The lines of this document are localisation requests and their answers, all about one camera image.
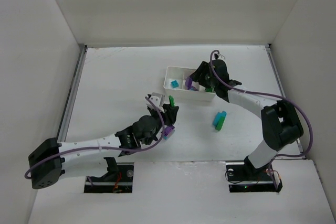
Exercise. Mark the teal square lego brick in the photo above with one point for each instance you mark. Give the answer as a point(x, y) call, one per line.
point(175, 84)

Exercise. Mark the right aluminium rail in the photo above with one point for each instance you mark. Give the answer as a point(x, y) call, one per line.
point(298, 143)

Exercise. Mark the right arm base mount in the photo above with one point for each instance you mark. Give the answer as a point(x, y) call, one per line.
point(242, 177)

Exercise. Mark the small green lego brick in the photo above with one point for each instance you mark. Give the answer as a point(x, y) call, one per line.
point(219, 123)

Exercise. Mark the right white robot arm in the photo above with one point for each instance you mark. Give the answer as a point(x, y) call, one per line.
point(280, 123)

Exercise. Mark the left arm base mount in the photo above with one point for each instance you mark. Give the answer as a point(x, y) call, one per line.
point(118, 179)

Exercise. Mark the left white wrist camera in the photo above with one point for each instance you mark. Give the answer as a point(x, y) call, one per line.
point(156, 99)

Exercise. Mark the purple lego brick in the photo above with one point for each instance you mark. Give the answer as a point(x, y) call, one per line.
point(169, 130)

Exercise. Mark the white three-compartment container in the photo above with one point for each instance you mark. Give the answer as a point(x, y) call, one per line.
point(180, 74)

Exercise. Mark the teal long lego brick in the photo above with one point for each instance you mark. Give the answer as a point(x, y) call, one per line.
point(218, 116)

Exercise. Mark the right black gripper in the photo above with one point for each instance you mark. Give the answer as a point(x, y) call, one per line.
point(206, 76)

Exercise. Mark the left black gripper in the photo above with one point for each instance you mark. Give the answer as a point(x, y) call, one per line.
point(168, 115)

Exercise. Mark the left aluminium rail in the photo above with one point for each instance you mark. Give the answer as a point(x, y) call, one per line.
point(69, 105)

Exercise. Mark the aluminium rail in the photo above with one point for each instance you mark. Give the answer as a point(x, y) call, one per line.
point(298, 143)
point(69, 105)

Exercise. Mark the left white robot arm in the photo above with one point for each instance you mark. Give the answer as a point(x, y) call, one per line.
point(52, 161)

